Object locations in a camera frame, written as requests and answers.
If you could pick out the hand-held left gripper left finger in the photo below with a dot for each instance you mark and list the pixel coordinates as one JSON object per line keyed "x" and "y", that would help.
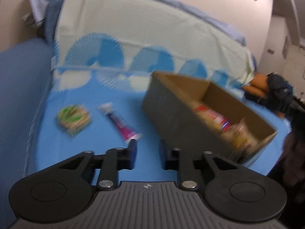
{"x": 132, "y": 152}

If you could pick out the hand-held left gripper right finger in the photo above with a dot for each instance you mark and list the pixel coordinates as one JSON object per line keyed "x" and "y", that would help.
{"x": 163, "y": 155}

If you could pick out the pink and white tube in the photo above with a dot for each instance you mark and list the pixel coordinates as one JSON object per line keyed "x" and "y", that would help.
{"x": 119, "y": 124}

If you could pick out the cardboard box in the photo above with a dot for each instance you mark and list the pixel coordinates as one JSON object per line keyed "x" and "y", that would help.
{"x": 171, "y": 109}

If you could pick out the red snack packet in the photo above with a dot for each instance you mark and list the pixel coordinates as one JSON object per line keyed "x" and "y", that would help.
{"x": 212, "y": 115}

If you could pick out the clear peanut snack packet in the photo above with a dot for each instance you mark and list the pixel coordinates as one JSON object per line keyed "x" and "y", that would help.
{"x": 241, "y": 136}

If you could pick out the round green rice cracker packet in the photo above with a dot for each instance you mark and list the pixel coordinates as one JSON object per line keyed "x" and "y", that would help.
{"x": 73, "y": 119}

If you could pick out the blue fan printed sheet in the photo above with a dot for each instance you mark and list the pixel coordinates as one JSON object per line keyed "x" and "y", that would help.
{"x": 143, "y": 35}

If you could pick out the orange cloth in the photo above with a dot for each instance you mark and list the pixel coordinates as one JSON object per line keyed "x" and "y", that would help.
{"x": 258, "y": 81}

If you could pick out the blue sofa cushion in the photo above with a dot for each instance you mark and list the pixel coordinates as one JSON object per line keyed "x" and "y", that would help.
{"x": 21, "y": 88}

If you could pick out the dark blue bag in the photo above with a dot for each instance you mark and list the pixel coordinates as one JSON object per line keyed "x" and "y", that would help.
{"x": 276, "y": 88}

